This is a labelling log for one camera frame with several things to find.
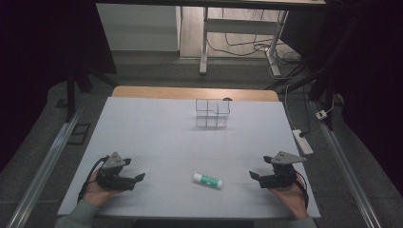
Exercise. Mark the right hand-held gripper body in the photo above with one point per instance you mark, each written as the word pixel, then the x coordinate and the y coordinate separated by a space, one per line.
pixel 280 175

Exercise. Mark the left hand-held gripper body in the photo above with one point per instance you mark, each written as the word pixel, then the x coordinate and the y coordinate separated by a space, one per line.
pixel 111 177

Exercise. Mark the green and white glue stick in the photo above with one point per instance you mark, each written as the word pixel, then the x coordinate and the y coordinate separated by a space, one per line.
pixel 208 181

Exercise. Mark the clear acrylic organizer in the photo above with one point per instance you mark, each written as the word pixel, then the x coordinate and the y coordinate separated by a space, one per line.
pixel 211 114

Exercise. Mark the person's left hand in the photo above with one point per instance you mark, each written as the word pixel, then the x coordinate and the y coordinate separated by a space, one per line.
pixel 95 193

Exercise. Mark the person's right hand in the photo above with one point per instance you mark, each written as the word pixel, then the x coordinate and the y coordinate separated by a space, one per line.
pixel 291 198

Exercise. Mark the white power strip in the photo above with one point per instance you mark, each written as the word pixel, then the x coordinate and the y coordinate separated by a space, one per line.
pixel 303 142

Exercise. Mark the black plug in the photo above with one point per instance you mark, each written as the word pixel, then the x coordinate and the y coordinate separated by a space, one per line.
pixel 303 134

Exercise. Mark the white table mat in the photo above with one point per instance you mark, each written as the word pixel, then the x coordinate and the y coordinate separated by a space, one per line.
pixel 177 142

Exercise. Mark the black floor plate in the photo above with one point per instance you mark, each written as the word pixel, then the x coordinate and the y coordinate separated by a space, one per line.
pixel 79 134

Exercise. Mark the small white adapter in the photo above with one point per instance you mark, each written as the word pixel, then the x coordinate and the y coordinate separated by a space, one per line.
pixel 321 114

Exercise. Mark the small dark round object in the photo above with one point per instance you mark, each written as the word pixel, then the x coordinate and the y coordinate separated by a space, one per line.
pixel 227 99

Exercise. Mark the wooden table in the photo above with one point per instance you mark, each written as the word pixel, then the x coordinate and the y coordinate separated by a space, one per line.
pixel 177 92

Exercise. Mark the black stand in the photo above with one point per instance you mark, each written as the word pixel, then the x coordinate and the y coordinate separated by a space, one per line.
pixel 320 82
pixel 71 91

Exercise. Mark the dark curtain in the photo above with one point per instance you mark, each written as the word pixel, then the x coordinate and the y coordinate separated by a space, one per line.
pixel 370 79
pixel 34 63

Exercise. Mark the white cabinet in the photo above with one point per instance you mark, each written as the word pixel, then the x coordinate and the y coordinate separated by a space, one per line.
pixel 138 27

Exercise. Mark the metal floor rail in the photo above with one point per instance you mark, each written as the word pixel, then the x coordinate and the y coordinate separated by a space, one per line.
pixel 345 177
pixel 44 171

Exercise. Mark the white desk frame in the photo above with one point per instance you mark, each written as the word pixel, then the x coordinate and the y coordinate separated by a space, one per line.
pixel 240 27

